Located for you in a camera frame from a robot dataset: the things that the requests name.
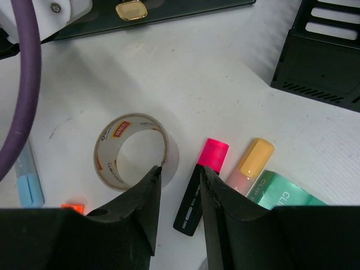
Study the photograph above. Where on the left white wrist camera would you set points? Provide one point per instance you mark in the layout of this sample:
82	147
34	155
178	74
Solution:
52	16

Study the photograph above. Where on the orange highlighter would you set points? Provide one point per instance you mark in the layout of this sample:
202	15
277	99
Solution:
78	208

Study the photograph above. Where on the black file organizer rack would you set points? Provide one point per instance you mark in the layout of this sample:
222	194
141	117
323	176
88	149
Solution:
319	66

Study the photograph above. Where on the clear tape roll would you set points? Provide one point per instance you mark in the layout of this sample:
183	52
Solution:
129	146

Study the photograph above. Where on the yellow highlighter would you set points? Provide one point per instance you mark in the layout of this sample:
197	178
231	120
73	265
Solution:
250	166

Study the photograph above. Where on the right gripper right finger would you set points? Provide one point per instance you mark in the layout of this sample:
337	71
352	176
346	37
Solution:
239	234

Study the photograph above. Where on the green clip folder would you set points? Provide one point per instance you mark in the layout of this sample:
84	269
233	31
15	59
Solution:
272	190

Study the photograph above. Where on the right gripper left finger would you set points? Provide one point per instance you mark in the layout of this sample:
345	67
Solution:
125	229

